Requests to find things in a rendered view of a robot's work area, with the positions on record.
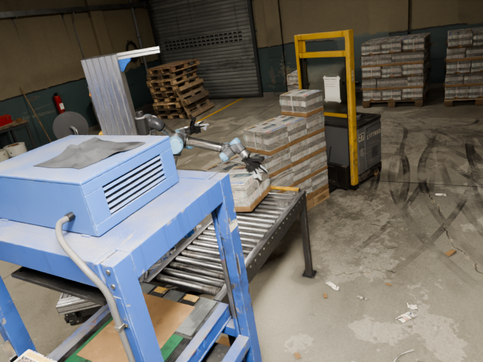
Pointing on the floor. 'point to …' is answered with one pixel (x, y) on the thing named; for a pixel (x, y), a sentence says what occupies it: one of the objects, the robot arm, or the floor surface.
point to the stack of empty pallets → (168, 95)
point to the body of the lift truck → (335, 141)
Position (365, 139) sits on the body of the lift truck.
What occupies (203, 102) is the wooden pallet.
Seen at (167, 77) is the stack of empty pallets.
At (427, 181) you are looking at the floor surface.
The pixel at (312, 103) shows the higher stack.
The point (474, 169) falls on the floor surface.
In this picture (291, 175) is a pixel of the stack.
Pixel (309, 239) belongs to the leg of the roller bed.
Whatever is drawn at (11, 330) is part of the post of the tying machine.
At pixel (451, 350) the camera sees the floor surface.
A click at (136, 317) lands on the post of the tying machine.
